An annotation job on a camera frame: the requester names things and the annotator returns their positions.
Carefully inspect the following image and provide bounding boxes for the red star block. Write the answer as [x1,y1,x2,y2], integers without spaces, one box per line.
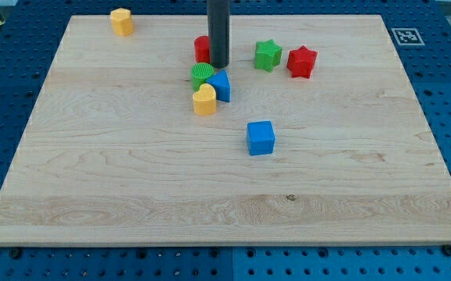
[286,45,318,79]

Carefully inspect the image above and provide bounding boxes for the blue cube block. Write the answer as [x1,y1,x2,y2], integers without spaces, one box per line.
[247,120,275,155]

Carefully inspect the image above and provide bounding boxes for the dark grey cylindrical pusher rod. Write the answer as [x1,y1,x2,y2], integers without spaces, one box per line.
[207,0,230,69]

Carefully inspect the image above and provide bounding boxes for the green cylinder block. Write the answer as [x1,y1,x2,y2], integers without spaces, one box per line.
[190,62,215,91]

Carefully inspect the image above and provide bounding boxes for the yellow hexagon block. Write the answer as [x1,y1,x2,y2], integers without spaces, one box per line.
[110,8,134,36]

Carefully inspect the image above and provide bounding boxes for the red cylinder block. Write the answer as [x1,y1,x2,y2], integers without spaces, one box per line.
[194,35,210,63]

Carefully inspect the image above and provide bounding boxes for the yellow heart block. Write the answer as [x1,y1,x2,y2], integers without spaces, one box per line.
[192,84,217,116]

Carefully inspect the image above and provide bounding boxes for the light wooden board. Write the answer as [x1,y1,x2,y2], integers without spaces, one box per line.
[0,15,451,247]

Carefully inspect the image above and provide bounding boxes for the blue triangle block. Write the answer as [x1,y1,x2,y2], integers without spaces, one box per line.
[206,70,231,102]

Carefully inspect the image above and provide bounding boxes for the white fiducial marker tag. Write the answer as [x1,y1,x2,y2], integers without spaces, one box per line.
[391,27,424,46]

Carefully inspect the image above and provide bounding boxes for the green star block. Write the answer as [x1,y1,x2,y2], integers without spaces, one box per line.
[254,39,282,72]

